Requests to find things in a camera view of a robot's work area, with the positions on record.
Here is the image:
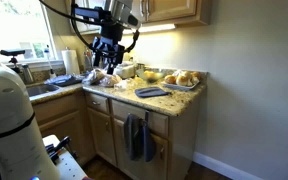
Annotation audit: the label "dish brush with dispenser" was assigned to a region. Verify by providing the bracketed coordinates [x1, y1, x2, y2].
[43, 44, 57, 80]

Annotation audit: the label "wooden wall cabinet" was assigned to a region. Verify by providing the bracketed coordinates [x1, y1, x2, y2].
[65, 0, 214, 36]

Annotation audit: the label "tray of bread rolls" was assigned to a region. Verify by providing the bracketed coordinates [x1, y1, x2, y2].
[161, 80, 201, 92]

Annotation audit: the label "crumpled dark blue cloth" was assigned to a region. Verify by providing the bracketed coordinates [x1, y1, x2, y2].
[44, 74, 85, 88]

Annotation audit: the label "plain cabinet door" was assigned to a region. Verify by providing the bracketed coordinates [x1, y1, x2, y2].
[87, 106, 118, 167]

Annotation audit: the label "window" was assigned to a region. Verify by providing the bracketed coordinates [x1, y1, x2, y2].
[0, 0, 59, 64]

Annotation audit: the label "utensil holder with utensils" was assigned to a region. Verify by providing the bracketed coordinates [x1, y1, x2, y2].
[83, 47, 95, 72]

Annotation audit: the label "under-cabinet light strip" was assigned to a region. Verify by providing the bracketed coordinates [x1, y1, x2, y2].
[122, 23, 177, 35]

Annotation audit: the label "wooden base cabinet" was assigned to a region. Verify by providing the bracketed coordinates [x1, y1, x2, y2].
[30, 91, 202, 180]

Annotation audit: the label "white paper towel roll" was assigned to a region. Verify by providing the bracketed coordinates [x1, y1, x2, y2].
[61, 48, 81, 76]

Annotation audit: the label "black camera on tripod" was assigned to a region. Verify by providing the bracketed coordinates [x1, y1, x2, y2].
[0, 48, 27, 73]

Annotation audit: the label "clear plastic bag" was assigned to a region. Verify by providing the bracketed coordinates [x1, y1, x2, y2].
[98, 73, 123, 88]
[82, 67, 107, 86]

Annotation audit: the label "yellow fruit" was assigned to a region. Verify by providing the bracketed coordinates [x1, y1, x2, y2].
[143, 70, 156, 80]

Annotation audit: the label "grey striped towel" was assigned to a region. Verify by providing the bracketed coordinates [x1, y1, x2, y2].
[123, 113, 145, 161]

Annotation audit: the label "steel sink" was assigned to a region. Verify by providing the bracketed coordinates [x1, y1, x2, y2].
[25, 83, 61, 98]

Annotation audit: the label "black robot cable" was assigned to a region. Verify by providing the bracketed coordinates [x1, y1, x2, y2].
[38, 0, 141, 54]

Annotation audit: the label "dark blue pot holder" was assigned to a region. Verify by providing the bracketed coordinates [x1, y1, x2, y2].
[134, 86, 170, 99]

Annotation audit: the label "wide wooden drawer front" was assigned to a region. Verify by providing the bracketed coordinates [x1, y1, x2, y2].
[110, 98, 170, 138]

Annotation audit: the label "white perforated table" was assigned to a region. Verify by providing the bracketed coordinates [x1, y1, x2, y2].
[41, 134, 89, 180]

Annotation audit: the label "white kitchen appliance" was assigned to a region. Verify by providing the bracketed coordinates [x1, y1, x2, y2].
[112, 61, 137, 80]

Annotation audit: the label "black tools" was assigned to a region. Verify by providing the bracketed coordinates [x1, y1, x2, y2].
[45, 135, 79, 162]

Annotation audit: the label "glass bowl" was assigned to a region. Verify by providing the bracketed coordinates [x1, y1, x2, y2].
[135, 68, 165, 84]

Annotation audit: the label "blue terry cloth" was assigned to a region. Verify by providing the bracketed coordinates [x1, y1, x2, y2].
[141, 124, 158, 163]

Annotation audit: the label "metal bottle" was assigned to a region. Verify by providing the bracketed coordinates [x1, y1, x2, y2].
[21, 63, 35, 85]

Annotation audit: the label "white baseboard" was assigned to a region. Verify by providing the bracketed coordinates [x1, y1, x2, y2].
[192, 151, 266, 180]

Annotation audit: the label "bread roll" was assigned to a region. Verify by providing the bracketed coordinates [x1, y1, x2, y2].
[164, 74, 178, 85]
[179, 70, 193, 80]
[190, 71, 202, 81]
[175, 75, 189, 87]

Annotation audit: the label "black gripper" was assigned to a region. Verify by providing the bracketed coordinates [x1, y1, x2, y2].
[91, 30, 126, 76]

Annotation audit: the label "narrow wooden drawer front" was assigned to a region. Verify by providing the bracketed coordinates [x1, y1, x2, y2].
[84, 92, 111, 115]

